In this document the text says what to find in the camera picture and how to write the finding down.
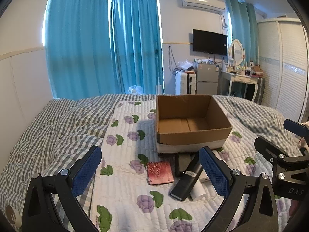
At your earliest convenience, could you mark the black hanging cable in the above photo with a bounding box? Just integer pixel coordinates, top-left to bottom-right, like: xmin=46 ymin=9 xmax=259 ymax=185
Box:
xmin=168 ymin=45 xmax=177 ymax=76

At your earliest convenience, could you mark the white floral quilted blanket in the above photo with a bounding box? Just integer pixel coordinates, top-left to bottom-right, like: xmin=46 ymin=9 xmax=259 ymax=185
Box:
xmin=88 ymin=99 xmax=290 ymax=232

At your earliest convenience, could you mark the white cylindrical bottle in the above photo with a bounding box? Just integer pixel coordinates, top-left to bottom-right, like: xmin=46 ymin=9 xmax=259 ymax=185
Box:
xmin=189 ymin=181 xmax=207 ymax=201

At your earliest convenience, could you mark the white suitcase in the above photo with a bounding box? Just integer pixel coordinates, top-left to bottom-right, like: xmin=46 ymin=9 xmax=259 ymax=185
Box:
xmin=175 ymin=72 xmax=197 ymax=95

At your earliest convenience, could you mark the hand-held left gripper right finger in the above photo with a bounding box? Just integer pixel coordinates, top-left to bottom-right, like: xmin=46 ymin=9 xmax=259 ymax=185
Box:
xmin=198 ymin=146 xmax=282 ymax=232

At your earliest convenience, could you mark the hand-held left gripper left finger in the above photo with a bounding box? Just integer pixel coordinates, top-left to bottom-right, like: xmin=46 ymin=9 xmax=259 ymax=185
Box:
xmin=22 ymin=145 xmax=103 ymax=232

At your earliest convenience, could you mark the white dressing table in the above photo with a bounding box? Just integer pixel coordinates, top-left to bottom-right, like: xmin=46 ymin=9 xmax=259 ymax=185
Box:
xmin=220 ymin=70 xmax=265 ymax=102

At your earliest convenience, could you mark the silver mini fridge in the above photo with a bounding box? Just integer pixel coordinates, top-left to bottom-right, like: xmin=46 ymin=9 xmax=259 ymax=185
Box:
xmin=196 ymin=63 xmax=221 ymax=95

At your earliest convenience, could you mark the oval white-framed mirror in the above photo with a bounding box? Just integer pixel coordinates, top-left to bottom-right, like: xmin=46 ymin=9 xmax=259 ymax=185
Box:
xmin=228 ymin=39 xmax=244 ymax=66

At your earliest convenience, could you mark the red embossed case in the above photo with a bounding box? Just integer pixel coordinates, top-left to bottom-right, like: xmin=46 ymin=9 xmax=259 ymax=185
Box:
xmin=146 ymin=161 xmax=175 ymax=185

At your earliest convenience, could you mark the black cylindrical device white label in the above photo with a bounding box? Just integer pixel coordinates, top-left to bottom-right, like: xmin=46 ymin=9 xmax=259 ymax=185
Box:
xmin=169 ymin=154 xmax=205 ymax=201

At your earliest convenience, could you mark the white round object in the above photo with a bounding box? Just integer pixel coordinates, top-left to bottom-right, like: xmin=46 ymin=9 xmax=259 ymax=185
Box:
xmin=5 ymin=204 xmax=21 ymax=226

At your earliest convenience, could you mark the brown cardboard box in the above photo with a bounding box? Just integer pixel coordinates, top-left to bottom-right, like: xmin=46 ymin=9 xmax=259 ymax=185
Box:
xmin=155 ymin=94 xmax=233 ymax=147

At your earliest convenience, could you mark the grey suitcase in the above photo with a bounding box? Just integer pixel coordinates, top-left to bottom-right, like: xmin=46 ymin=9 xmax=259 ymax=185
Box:
xmin=256 ymin=77 xmax=266 ymax=102

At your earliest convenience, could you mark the white air conditioner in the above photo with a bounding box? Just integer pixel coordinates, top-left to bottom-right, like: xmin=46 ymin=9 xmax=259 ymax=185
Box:
xmin=180 ymin=0 xmax=227 ymax=12

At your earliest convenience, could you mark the black television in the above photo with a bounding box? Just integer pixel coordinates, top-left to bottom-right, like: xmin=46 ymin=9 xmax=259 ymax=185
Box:
xmin=192 ymin=29 xmax=228 ymax=56

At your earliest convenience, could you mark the black rectangular case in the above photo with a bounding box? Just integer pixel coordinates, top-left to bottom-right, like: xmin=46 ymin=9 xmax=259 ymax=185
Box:
xmin=174 ymin=153 xmax=201 ymax=178

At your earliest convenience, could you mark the crumpled clear plastic bag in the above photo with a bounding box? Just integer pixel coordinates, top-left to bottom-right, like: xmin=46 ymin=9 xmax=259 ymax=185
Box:
xmin=177 ymin=58 xmax=195 ymax=72

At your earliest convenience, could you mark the wide blue curtain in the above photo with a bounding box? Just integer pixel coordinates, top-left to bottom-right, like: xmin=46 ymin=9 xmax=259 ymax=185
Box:
xmin=45 ymin=0 xmax=121 ymax=99

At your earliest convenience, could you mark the narrow blue curtain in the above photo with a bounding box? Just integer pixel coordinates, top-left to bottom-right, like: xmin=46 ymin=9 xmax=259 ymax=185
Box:
xmin=226 ymin=0 xmax=259 ymax=66

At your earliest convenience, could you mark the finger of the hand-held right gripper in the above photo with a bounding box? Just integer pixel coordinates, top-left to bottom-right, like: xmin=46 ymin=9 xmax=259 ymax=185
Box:
xmin=254 ymin=136 xmax=289 ymax=166
xmin=284 ymin=119 xmax=309 ymax=138

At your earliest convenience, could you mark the white louvred wardrobe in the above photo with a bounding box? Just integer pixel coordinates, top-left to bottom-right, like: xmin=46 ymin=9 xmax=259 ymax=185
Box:
xmin=256 ymin=18 xmax=309 ymax=124

